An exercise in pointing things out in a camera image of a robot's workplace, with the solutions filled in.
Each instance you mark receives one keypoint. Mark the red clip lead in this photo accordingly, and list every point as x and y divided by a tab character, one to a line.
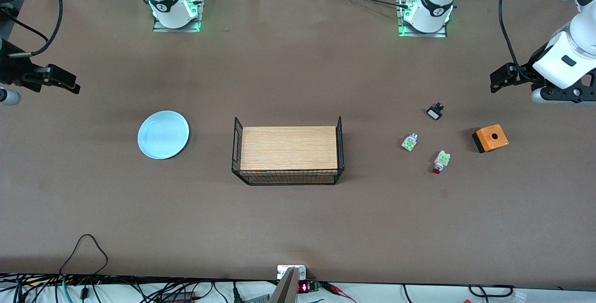
336	288

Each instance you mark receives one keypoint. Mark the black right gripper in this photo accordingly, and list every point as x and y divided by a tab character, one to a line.
13	71

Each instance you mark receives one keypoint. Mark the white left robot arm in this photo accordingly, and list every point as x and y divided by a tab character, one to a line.
435	5

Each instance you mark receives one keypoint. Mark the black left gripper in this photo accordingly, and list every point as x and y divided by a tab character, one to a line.
525	70

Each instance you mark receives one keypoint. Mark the small metal clamp bracket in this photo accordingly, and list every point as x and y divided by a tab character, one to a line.
282	271

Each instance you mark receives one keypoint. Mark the black switch with white face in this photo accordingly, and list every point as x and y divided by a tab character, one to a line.
435	112

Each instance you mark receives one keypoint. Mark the black power adapter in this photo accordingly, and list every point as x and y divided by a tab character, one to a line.
179	297

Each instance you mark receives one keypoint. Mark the red LED display module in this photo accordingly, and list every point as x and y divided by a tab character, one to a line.
305	287

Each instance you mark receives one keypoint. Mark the orange button enclosure box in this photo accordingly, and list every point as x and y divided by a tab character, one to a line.
492	138

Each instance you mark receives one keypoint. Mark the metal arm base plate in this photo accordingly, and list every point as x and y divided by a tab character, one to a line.
401	28
201	10

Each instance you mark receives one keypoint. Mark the green push button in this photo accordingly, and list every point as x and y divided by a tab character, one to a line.
409	142

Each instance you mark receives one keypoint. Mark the light blue round plate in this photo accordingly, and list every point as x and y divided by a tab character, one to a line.
163	134

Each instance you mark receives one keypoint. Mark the red push button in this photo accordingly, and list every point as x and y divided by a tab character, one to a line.
441	161

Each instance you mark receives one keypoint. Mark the wooden shelf board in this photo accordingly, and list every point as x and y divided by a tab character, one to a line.
288	148

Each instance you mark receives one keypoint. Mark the grey camera mounting post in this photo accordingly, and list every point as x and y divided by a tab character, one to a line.
285	291

